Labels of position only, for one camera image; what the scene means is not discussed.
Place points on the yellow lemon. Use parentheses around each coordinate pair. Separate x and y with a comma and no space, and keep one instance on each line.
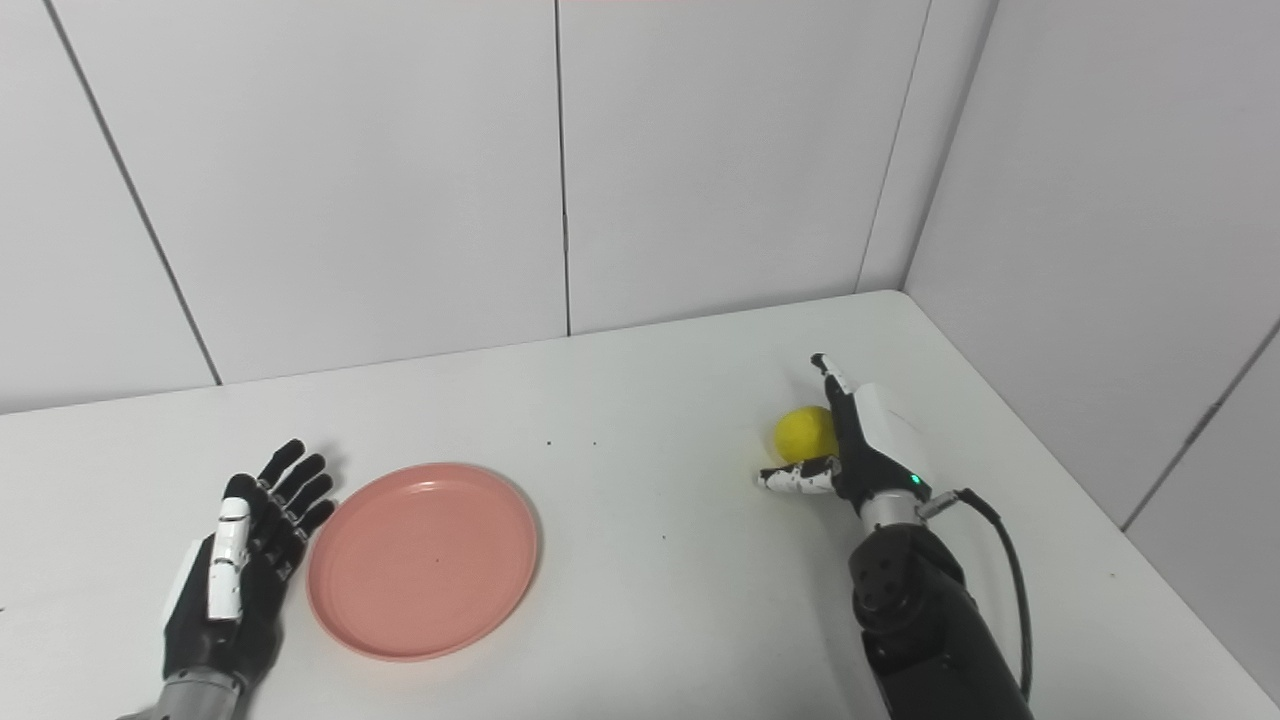
(803,432)

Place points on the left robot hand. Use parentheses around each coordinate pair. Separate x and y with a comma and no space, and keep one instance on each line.
(240,580)

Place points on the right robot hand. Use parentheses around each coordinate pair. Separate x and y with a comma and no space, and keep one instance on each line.
(870,440)

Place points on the pink plate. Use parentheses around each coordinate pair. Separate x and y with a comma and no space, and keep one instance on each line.
(423,560)

